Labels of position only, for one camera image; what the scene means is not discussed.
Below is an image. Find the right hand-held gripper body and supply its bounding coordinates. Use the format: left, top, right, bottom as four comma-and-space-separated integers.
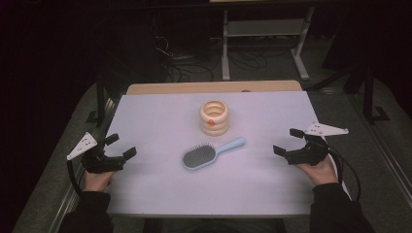
286, 121, 350, 167

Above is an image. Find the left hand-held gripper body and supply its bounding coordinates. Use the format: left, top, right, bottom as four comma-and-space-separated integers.
66, 131, 126, 175

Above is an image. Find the light blue hairbrush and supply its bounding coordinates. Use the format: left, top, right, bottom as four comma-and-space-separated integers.
181, 135, 247, 172

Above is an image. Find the cream ribbed cup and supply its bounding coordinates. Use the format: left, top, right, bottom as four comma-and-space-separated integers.
198, 99, 230, 137

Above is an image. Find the person's left hand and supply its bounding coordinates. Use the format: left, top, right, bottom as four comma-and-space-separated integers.
84, 170, 116, 193

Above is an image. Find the person's right hand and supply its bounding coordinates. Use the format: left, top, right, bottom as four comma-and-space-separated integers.
295, 155, 339, 186

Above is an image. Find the black metal stand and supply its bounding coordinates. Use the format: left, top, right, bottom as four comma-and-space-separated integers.
85, 71, 113, 128
343, 62, 392, 126

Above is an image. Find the white table cover board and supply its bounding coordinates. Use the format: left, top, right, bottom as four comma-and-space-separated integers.
105, 90, 353, 216

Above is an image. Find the wooden table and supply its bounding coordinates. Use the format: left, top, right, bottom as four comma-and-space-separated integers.
125, 80, 303, 96

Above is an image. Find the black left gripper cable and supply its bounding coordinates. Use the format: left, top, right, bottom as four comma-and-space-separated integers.
65, 159, 84, 197

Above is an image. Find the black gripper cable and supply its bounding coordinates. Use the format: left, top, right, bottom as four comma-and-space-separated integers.
65, 159, 84, 197
324, 144, 362, 202

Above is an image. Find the metal floor rail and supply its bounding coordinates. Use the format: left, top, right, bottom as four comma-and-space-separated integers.
349, 93, 412, 208
48, 96, 119, 233

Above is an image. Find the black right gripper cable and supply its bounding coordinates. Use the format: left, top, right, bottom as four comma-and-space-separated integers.
324, 144, 362, 202

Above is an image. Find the white metal table frame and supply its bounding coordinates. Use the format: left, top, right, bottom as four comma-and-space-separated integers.
221, 5, 316, 82

